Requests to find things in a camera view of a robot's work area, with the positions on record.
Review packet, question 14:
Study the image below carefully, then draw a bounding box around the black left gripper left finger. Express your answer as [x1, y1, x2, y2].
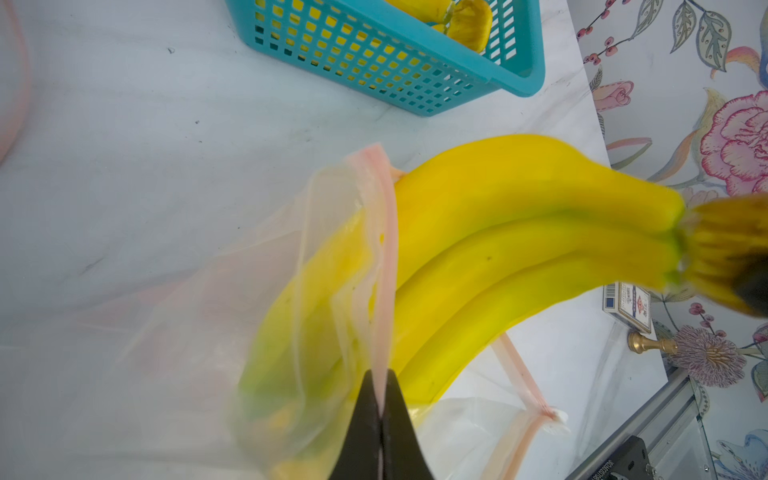
[329, 371, 383, 480]

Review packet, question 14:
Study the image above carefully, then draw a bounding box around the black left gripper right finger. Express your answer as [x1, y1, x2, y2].
[381, 370, 434, 480]

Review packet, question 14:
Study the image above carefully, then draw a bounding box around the yellow banana bunch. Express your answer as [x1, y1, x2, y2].
[236, 133, 768, 480]
[387, 0, 493, 54]

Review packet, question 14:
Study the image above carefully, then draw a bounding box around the pink dotted zip bag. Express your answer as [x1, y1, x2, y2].
[1, 0, 31, 162]

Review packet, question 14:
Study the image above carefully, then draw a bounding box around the small brass knob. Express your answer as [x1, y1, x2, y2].
[627, 331, 678, 355]

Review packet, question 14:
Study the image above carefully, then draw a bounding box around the small printed card box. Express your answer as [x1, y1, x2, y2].
[602, 282, 653, 334]

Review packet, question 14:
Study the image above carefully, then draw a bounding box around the teal plastic basket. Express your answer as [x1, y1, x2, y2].
[227, 1, 545, 117]

